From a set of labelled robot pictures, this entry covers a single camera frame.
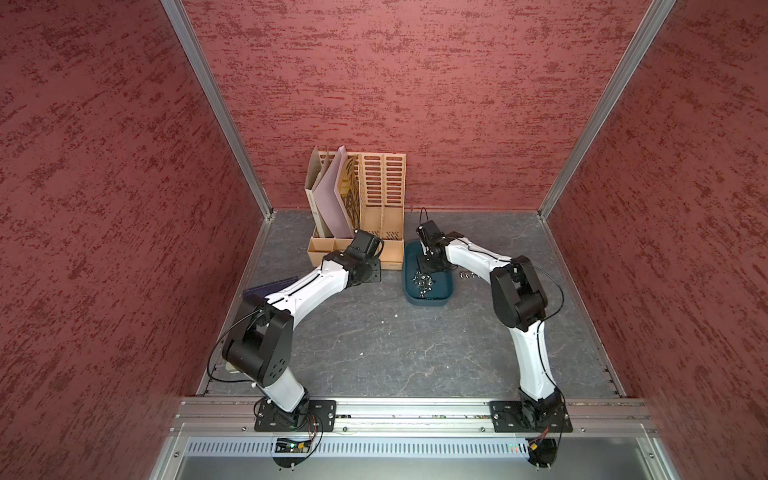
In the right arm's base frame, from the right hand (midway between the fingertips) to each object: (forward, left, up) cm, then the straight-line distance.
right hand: (429, 269), depth 102 cm
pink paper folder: (+11, +32, +20) cm, 39 cm away
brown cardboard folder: (+23, +37, +28) cm, 52 cm away
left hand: (-8, +20, +9) cm, 23 cm away
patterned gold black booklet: (+22, +27, +19) cm, 40 cm away
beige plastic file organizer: (+33, +20, +9) cm, 40 cm away
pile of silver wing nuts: (-6, +2, +1) cm, 7 cm away
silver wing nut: (-20, -6, +28) cm, 35 cm away
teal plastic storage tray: (-8, -4, 0) cm, 8 cm away
